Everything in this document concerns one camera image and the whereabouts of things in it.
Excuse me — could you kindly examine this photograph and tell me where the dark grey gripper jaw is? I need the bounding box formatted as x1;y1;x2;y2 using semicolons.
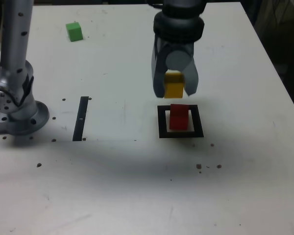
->
150;36;168;99

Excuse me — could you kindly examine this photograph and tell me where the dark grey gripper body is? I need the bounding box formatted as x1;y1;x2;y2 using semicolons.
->
158;38;196;59

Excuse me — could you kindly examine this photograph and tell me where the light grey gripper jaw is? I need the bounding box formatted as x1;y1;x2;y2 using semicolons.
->
165;47;199;97

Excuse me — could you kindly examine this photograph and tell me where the yellow cube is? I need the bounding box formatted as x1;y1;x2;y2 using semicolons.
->
163;70;186;99

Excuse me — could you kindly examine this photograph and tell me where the red cube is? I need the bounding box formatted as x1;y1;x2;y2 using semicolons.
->
169;104;189;130

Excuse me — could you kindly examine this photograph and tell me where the green cube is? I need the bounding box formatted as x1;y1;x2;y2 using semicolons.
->
65;22;83;42

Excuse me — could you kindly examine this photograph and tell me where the black tape square outline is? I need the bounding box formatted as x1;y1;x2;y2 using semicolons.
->
157;104;204;139

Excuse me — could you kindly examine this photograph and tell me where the black tape strip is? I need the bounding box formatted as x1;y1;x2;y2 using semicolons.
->
72;96;89;142

